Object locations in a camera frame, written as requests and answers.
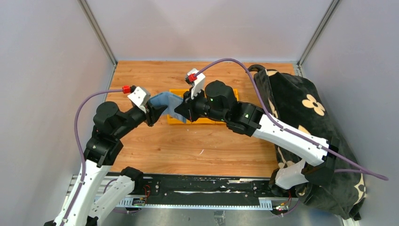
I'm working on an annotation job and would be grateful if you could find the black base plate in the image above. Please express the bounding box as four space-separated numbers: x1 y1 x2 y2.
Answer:
128 174 298 210

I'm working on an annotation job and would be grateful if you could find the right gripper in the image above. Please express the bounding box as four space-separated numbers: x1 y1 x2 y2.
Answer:
175 86 228 123

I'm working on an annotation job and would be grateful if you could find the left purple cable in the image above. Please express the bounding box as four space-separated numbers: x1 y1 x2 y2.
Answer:
61 85 138 226

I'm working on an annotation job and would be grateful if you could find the black floral plush blanket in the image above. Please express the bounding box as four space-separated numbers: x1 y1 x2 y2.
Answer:
248 65 366 220

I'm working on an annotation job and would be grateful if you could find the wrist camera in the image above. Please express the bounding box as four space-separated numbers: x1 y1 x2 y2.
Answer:
128 87 151 113
185 68 206 99

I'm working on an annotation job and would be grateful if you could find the right yellow bin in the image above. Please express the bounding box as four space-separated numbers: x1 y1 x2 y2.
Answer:
233 89 239 101

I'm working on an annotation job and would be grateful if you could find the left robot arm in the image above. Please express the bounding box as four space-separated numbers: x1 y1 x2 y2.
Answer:
45 101 168 226

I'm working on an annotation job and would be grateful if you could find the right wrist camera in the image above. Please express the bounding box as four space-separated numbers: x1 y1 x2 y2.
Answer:
185 68 206 99

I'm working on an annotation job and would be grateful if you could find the middle yellow bin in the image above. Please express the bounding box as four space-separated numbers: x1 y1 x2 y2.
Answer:
188 89 225 125

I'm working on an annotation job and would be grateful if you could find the aluminium frame rail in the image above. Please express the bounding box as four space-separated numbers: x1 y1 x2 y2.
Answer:
56 175 359 226

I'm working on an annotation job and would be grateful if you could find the purple cable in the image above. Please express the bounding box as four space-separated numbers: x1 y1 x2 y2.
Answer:
188 58 390 182
61 85 138 226

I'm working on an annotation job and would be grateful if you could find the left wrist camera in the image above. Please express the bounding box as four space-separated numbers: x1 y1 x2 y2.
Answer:
128 87 151 113

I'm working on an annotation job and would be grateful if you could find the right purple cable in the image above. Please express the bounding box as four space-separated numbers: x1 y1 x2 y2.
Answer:
188 58 390 182

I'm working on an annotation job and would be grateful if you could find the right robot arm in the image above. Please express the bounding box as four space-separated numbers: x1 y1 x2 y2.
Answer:
175 81 337 197

